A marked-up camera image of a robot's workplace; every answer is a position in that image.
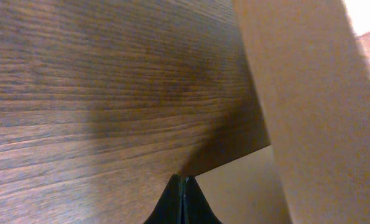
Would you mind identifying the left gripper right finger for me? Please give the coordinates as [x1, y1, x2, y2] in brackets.
[182, 176, 222, 224]

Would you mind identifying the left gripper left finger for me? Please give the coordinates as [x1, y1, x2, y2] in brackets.
[144, 174, 182, 224]

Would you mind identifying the brown cardboard box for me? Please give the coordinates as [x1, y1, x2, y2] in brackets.
[197, 1, 370, 223]

